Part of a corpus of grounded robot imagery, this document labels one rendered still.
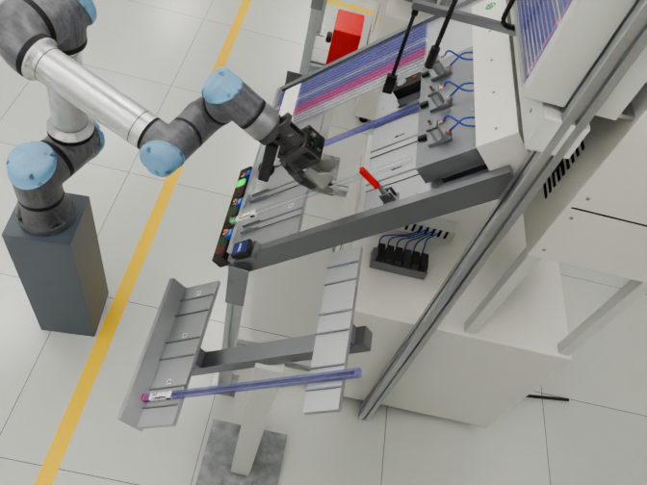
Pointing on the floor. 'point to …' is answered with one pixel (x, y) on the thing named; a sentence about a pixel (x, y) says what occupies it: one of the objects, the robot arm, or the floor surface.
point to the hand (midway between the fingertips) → (326, 187)
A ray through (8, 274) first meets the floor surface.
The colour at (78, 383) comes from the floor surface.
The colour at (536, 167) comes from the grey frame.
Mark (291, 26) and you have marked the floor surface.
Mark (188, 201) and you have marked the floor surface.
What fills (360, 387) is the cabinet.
